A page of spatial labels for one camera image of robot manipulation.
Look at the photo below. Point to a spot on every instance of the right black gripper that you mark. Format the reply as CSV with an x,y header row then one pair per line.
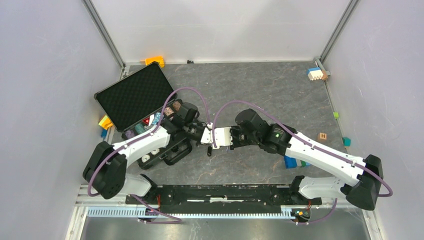
x,y
233,129

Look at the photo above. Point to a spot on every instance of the wooden letter H cube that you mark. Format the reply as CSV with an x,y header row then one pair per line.
x,y
322,137

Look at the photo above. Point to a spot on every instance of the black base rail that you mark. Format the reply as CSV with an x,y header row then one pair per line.
x,y
224,198

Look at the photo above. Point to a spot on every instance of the yellow orange brick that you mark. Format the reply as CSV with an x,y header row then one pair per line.
x,y
105,122

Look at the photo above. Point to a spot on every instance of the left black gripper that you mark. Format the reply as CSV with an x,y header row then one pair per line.
x,y
203,127

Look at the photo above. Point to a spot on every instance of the blue green white brick stack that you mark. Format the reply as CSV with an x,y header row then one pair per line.
x,y
293,163

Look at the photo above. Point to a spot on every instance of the black poker chip case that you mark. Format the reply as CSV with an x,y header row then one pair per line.
x,y
134,105

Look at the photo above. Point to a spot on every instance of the white slotted cable duct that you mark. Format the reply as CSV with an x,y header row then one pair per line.
x,y
143,213

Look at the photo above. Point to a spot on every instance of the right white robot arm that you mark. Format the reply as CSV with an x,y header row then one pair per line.
x,y
354,178

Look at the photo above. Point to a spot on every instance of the blue white brown brick stack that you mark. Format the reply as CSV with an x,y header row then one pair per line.
x,y
316,73

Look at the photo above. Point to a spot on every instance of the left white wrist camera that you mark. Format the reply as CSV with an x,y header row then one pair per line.
x,y
206,138

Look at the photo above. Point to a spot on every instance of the teal cube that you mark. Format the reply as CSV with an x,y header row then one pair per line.
x,y
346,141

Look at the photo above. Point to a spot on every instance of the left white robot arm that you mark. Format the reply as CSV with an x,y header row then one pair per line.
x,y
106,170

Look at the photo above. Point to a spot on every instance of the small blue block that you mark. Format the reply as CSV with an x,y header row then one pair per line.
x,y
104,133

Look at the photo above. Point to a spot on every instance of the orange toy brick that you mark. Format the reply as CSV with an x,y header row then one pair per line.
x,y
156,59

